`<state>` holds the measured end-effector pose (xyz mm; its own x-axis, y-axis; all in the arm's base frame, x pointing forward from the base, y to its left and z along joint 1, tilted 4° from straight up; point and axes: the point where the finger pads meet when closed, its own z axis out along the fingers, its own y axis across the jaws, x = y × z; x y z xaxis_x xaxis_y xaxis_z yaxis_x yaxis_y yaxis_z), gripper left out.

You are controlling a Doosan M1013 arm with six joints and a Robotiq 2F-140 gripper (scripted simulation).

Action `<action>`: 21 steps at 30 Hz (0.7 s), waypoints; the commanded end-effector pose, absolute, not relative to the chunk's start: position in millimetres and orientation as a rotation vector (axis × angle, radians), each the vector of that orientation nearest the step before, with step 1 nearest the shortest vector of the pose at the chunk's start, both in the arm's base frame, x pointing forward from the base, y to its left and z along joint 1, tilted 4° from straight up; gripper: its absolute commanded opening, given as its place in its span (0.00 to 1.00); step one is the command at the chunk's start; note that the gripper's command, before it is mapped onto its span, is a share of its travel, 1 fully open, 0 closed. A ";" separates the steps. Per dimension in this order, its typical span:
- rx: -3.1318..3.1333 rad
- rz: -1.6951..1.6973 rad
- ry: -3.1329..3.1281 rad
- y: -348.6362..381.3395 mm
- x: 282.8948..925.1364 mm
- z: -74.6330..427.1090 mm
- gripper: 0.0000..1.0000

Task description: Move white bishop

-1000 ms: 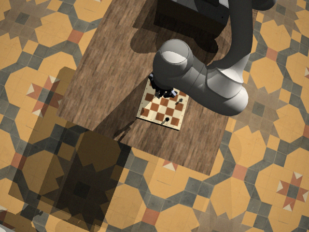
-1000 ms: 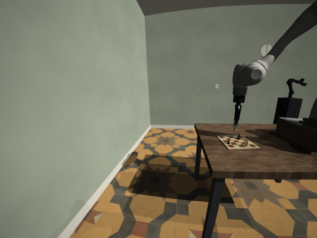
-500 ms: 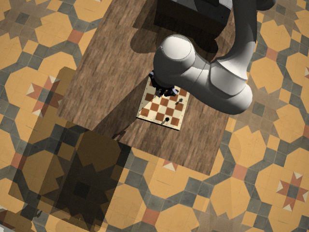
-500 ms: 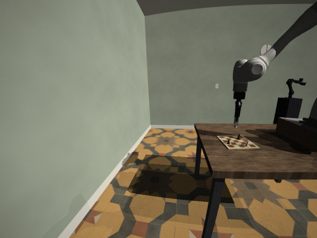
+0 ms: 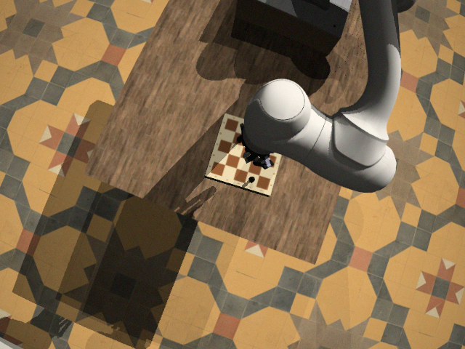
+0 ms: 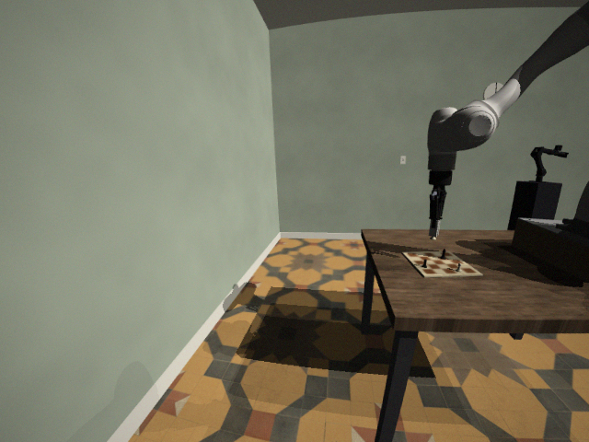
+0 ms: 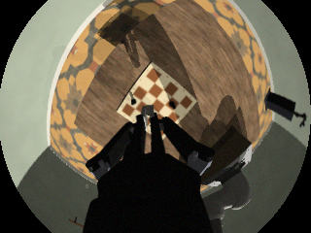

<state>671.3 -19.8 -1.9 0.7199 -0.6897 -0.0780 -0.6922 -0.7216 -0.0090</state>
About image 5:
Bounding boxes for brown and cream chessboard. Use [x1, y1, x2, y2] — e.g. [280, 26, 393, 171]
[205, 113, 281, 196]

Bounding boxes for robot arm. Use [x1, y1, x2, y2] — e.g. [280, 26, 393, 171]
[243, 0, 417, 193]

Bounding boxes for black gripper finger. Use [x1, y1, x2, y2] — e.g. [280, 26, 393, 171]
[240, 123, 250, 158]
[246, 154, 274, 169]

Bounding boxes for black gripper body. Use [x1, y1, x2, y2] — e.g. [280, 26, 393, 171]
[243, 140, 270, 160]

